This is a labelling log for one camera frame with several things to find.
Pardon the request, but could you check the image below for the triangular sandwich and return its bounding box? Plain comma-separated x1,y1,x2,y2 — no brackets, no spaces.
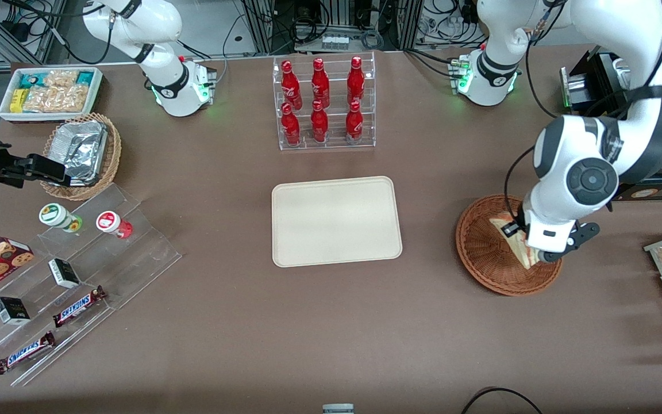
488,212,540,270

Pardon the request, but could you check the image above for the large brown wicker basket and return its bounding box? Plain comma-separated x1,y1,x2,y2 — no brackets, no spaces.
456,194,564,297

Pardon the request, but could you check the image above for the small tan wicker basket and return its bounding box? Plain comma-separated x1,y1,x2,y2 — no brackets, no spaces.
40,113,122,201

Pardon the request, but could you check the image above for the steel appliance tray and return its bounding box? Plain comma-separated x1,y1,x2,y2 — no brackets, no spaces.
613,57,634,90

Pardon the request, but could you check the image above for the beige plastic serving tray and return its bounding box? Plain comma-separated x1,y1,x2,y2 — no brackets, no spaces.
271,176,403,268

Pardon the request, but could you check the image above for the aluminium foil container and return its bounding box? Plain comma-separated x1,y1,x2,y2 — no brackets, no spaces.
49,120,108,186

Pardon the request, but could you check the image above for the green lid cup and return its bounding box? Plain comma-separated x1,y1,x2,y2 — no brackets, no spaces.
39,203,83,233

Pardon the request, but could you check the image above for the white rectangular snack bin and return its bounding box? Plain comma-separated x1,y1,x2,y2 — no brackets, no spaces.
0,67,103,122

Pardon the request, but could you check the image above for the large clear cracker bag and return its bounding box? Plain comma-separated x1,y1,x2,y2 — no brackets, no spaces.
23,85,89,113

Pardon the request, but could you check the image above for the red lid cup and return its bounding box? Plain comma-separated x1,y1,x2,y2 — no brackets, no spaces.
96,211,133,239

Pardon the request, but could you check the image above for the small clear cracker bag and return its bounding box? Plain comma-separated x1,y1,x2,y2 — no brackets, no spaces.
44,70,79,88

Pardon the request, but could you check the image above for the small black box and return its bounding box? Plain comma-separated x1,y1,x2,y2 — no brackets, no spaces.
0,297,31,325
48,258,80,289

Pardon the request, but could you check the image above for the clear acrylic stepped display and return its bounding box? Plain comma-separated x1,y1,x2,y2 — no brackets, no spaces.
0,183,183,387

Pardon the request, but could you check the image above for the Snickers chocolate bar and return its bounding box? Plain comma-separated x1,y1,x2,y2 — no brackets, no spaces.
0,331,56,375
53,286,107,328

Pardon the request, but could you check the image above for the black countertop appliance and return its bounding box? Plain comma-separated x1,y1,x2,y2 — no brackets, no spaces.
560,49,662,202

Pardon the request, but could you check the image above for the red cola bottle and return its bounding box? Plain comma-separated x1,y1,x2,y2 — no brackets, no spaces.
345,101,364,144
311,100,329,143
281,102,302,146
347,56,365,105
311,57,330,109
281,60,303,110

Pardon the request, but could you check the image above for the clear acrylic bottle rack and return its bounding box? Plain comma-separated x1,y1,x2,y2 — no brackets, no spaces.
272,51,376,151

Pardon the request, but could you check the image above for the black floor cable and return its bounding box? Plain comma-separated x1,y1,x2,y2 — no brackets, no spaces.
460,386,544,414

